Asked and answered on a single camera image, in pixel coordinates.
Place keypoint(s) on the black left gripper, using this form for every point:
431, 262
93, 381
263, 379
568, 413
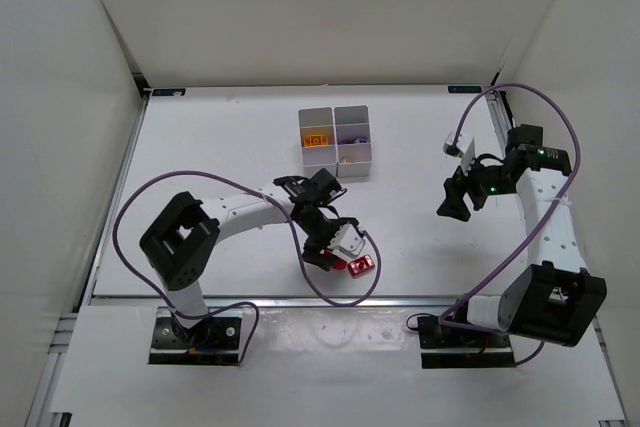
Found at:
323, 245

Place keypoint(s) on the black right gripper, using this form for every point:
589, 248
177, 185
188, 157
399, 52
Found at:
460, 194

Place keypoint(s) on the red lego brick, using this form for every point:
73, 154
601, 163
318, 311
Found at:
360, 266
333, 261

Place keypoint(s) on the yellow-orange lego brick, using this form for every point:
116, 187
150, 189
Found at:
315, 140

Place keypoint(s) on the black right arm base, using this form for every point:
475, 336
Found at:
442, 347

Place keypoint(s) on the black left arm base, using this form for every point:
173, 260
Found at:
213, 342

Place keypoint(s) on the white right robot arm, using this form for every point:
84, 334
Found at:
555, 298

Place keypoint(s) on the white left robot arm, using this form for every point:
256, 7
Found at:
179, 243

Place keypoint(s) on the white right compartment container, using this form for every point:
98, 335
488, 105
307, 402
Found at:
353, 122

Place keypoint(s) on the white compartment container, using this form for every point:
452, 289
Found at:
353, 122
315, 121

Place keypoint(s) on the white left compartment container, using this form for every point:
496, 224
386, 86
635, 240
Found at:
315, 121

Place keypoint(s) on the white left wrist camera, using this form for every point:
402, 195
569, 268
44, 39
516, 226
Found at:
348, 242

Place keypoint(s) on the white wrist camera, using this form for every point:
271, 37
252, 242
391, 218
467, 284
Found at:
461, 146
348, 242

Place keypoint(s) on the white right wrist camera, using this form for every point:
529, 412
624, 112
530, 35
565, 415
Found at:
461, 146

